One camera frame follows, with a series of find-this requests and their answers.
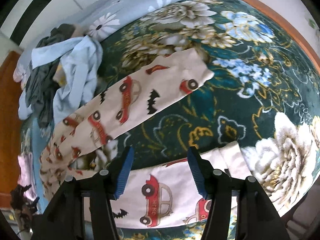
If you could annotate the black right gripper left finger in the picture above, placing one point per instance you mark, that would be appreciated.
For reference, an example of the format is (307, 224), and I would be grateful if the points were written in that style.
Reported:
(113, 179)

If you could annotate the dark grey garment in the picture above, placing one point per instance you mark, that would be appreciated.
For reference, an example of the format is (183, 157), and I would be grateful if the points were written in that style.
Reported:
(41, 88)

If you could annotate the light blue daisy quilt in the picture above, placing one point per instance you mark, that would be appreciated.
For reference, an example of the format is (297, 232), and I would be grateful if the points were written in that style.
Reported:
(130, 7)

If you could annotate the cream car-print pajama garment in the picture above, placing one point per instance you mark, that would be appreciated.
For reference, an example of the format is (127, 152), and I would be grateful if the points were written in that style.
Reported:
(161, 110)

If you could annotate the light blue shirt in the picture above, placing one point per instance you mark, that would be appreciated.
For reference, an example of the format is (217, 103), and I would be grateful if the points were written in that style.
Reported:
(80, 58)

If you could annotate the teal floral bed blanket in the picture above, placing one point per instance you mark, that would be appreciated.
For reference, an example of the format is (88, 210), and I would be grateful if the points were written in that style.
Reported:
(279, 92)

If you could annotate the pink folded blanket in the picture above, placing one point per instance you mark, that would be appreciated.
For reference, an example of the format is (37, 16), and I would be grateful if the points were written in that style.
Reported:
(26, 178)

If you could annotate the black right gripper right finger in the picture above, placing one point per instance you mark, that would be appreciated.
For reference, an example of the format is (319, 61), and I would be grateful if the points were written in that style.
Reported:
(211, 183)

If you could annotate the wooden headboard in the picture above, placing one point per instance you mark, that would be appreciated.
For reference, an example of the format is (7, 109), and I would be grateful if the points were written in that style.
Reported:
(289, 28)

